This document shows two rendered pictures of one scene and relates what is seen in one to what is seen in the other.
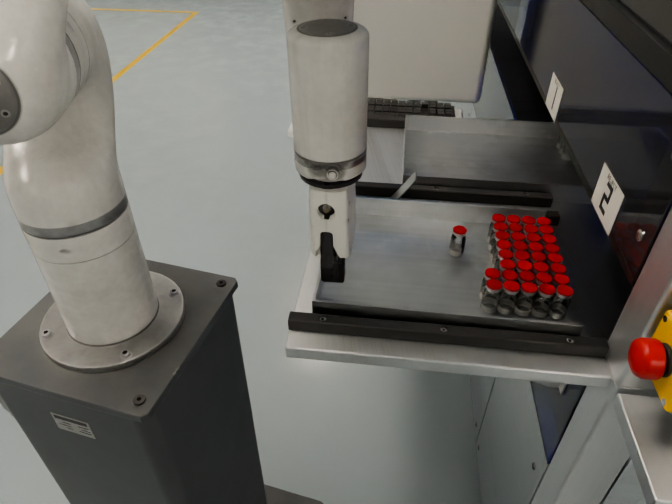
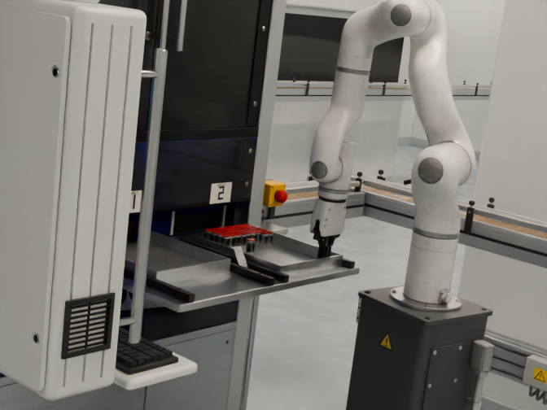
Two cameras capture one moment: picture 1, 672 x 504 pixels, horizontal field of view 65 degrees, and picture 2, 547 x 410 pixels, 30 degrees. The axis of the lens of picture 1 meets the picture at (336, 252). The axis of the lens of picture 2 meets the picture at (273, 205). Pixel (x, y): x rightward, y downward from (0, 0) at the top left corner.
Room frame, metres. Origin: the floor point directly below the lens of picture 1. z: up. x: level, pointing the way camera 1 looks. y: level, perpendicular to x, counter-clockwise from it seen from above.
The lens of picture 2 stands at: (2.93, 1.38, 1.62)
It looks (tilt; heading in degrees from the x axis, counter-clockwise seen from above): 12 degrees down; 213
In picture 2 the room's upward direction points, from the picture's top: 7 degrees clockwise
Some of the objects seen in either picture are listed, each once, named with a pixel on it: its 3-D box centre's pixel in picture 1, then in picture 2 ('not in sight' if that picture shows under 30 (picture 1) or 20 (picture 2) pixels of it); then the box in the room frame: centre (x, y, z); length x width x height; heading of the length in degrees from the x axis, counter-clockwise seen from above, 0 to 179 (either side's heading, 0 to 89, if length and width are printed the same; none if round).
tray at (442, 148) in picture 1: (490, 154); (150, 255); (0.93, -0.30, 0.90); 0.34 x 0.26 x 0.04; 83
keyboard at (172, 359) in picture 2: (378, 112); (96, 334); (1.31, -0.11, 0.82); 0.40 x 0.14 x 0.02; 83
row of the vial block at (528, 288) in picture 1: (517, 262); (238, 238); (0.59, -0.26, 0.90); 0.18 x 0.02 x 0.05; 172
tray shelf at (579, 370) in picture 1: (457, 212); (212, 263); (0.77, -0.21, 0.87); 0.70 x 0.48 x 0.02; 173
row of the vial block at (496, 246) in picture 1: (501, 260); (244, 240); (0.59, -0.24, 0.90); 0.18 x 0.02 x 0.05; 172
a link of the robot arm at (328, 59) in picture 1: (328, 88); (336, 163); (0.56, 0.01, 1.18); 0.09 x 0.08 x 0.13; 6
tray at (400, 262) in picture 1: (440, 259); (266, 250); (0.60, -0.15, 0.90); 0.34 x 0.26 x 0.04; 82
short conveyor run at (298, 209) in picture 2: not in sight; (291, 198); (0.03, -0.46, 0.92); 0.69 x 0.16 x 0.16; 173
